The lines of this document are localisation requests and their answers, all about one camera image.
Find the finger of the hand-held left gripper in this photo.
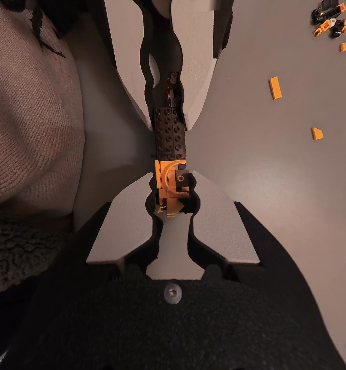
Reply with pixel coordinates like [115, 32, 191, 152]
[104, 0, 155, 132]
[161, 0, 218, 132]

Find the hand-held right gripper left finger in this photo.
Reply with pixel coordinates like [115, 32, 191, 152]
[86, 172, 155, 265]

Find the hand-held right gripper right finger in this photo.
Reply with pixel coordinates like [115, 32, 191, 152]
[190, 171, 261, 265]

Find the orange and black lego car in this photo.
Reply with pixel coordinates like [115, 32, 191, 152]
[145, 72, 201, 219]

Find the flat orange lego tile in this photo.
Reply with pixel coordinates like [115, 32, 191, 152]
[268, 76, 283, 100]

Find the pile of small lego pieces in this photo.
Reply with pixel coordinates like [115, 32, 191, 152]
[310, 0, 346, 53]

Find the dark fleece jacket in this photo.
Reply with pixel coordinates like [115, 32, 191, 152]
[0, 209, 75, 297]

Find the beige printed shirt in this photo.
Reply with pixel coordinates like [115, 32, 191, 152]
[0, 0, 85, 216]

